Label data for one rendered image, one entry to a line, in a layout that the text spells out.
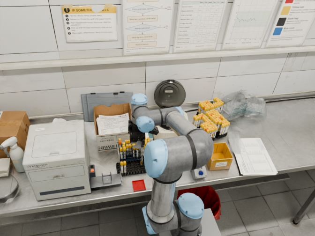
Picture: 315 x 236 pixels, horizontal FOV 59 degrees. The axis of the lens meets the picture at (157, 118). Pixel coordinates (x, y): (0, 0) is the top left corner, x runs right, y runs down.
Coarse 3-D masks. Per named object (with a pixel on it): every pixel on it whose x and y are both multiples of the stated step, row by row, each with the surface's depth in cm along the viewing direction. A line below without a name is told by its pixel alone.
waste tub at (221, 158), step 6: (216, 144) 170; (222, 144) 171; (216, 150) 174; (222, 150) 175; (228, 150) 166; (216, 156) 173; (222, 156) 174; (228, 156) 167; (210, 162) 162; (216, 162) 161; (222, 162) 162; (228, 162) 163; (210, 168) 164; (216, 168) 165; (222, 168) 166; (228, 168) 167
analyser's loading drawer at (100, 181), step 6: (102, 174) 151; (108, 174) 153; (114, 174) 155; (120, 174) 153; (90, 180) 151; (96, 180) 151; (102, 180) 148; (108, 180) 152; (114, 180) 152; (120, 180) 152; (90, 186) 148; (96, 186) 148
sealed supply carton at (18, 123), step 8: (0, 112) 168; (8, 112) 169; (16, 112) 169; (24, 112) 170; (0, 120) 163; (8, 120) 163; (16, 120) 164; (24, 120) 168; (0, 128) 158; (8, 128) 158; (16, 128) 158; (24, 128) 166; (0, 136) 153; (8, 136) 154; (16, 136) 155; (24, 136) 166; (0, 144) 156; (24, 144) 166; (0, 152) 160; (8, 152) 161
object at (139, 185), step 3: (135, 180) 156; (138, 180) 157; (141, 180) 157; (132, 183) 155; (135, 183) 156; (138, 183) 156; (141, 183) 156; (144, 183) 155; (135, 186) 154; (138, 186) 154; (141, 186) 154; (144, 186) 154; (135, 189) 153; (138, 189) 153; (141, 189) 152; (144, 189) 152
